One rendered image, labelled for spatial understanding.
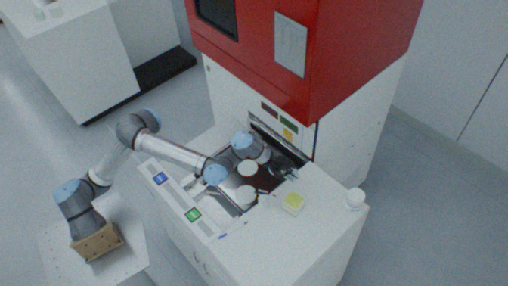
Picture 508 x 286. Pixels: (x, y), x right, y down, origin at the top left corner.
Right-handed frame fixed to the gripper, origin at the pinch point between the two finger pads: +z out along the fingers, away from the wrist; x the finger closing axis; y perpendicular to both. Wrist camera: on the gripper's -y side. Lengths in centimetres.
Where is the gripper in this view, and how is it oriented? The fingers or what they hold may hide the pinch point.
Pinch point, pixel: (295, 175)
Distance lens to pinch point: 158.2
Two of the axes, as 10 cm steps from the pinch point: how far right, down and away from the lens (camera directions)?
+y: 3.5, 4.1, -8.4
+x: 6.3, -7.7, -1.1
